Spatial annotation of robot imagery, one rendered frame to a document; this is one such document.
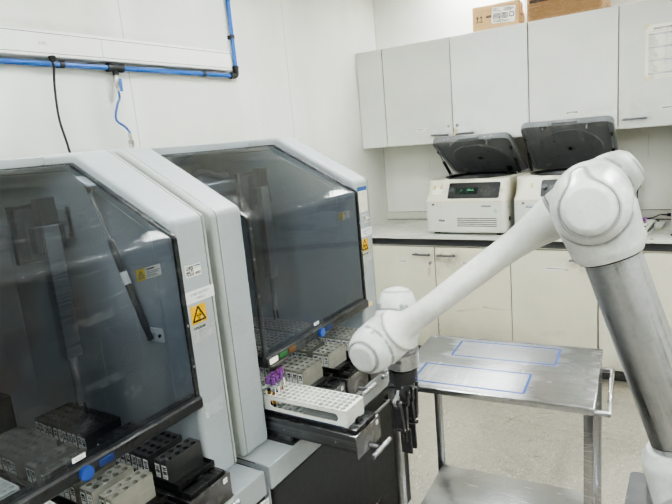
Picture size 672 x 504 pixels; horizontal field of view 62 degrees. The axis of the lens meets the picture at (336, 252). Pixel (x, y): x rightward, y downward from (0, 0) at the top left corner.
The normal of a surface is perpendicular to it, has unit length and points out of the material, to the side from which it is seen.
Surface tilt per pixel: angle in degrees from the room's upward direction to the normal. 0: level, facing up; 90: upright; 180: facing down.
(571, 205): 86
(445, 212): 90
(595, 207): 85
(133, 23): 90
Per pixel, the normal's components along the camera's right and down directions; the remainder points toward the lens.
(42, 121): 0.84, 0.03
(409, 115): -0.53, 0.22
